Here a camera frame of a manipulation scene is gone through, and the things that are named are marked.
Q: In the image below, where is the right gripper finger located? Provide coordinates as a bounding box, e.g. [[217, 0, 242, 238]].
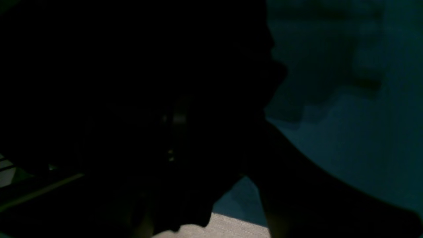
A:
[[248, 122, 422, 238]]

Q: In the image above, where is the black t-shirt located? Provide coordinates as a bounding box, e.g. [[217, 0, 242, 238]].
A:
[[1, 0, 286, 238]]

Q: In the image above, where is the teal table cloth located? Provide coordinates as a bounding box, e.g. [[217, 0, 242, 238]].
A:
[[211, 0, 423, 228]]

